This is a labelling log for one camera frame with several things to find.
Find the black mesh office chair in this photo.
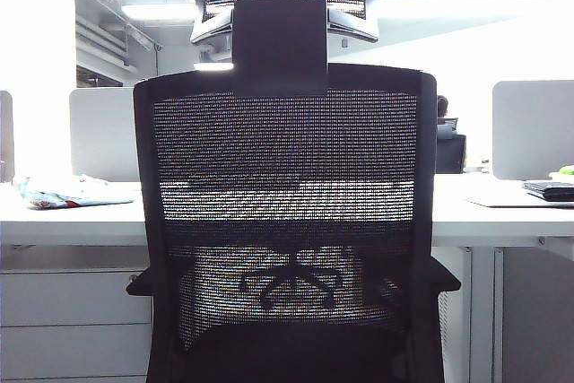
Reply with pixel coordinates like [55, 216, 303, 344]
[125, 0, 463, 383]

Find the black star chair base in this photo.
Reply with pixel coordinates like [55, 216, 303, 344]
[240, 248, 343, 310]

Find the white desk partition panel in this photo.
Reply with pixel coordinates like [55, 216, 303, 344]
[491, 81, 574, 181]
[69, 86, 141, 182]

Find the rectangular ceiling light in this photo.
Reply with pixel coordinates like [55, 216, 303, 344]
[120, 3, 201, 22]

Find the white desk mat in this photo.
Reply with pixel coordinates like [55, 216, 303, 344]
[465, 193, 574, 210]

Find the light blue patterned cloth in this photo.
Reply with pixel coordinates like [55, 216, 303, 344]
[12, 175, 137, 211]

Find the white table leg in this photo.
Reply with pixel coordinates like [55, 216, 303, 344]
[461, 246, 504, 383]

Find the white drawer cabinet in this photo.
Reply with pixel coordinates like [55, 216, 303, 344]
[0, 268, 156, 383]

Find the brown-edged desk partition panel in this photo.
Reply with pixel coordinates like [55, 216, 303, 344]
[0, 90, 15, 184]

